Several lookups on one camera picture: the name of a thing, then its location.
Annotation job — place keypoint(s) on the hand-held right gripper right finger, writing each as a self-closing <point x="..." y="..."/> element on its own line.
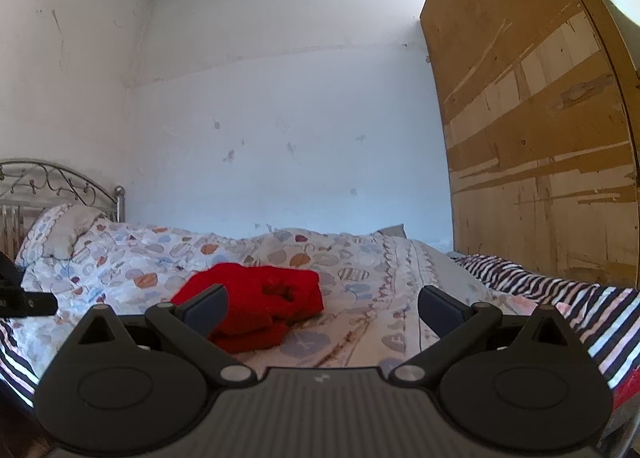
<point x="439" y="306"/>

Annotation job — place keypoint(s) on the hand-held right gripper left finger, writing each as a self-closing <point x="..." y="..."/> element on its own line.
<point x="211" y="306"/>

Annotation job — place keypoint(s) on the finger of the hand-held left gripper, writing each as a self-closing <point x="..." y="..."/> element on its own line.
<point x="40" y="303"/>

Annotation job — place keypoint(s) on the red sweater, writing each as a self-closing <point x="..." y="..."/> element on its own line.
<point x="260" y="298"/>

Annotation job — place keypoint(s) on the circle-patterned white quilt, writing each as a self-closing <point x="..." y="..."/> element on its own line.
<point x="150" y="258"/>

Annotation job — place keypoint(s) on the patterned grey pillow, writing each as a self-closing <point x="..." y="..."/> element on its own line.
<point x="65" y="228"/>

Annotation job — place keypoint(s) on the plain grey pillow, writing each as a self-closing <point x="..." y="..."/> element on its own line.
<point x="392" y="231"/>

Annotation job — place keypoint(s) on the black white striped bed sheet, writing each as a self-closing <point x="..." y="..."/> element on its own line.
<point x="550" y="288"/>

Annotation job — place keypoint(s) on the metal bed headboard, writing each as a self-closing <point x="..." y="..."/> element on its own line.
<point x="119" y="203"/>

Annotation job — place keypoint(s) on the red fabric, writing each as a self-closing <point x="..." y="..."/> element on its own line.
<point x="627" y="393"/>

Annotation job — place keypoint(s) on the worn wooden board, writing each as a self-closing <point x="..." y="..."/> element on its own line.
<point x="530" y="113"/>

